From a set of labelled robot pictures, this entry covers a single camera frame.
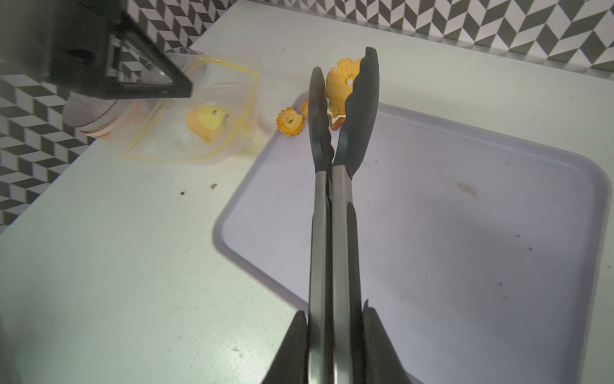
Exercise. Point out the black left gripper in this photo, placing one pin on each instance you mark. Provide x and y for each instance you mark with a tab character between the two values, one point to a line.
92	47

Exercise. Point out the ribbed glass bowl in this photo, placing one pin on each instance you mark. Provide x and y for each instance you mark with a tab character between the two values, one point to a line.
99	118

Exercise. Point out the yellow rose swirl cookie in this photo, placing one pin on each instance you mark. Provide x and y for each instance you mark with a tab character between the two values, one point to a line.
289	122

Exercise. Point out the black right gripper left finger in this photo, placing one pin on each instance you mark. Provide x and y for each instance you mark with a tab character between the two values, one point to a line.
289	365

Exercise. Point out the tan round flower cookie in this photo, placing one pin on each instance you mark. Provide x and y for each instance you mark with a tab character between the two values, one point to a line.
339	86

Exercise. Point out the brown iced star cookie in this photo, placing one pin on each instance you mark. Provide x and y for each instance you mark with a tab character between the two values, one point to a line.
335	120

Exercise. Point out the lilac plastic tray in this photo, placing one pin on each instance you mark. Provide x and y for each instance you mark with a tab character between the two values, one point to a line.
478	250

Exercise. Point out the steel black-tipped tongs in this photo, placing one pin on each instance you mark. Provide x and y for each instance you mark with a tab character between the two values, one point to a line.
336	352

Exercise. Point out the clear bag yellow chick print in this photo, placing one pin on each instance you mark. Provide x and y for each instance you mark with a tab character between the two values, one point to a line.
219	120

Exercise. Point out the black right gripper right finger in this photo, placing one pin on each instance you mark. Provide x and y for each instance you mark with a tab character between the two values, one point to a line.
381	359

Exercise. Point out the orange swirl cookie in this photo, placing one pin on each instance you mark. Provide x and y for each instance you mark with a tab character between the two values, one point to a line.
305	110

